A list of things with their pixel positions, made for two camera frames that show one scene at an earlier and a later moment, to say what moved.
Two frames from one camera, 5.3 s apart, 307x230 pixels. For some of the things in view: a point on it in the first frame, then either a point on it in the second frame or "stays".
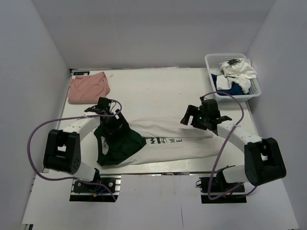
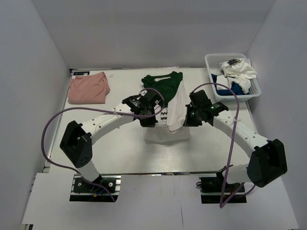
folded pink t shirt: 88,88 stays
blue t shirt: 235,89 stays
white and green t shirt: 151,142 -> 173,113
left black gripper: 119,123 -> 149,123
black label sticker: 80,73 stays
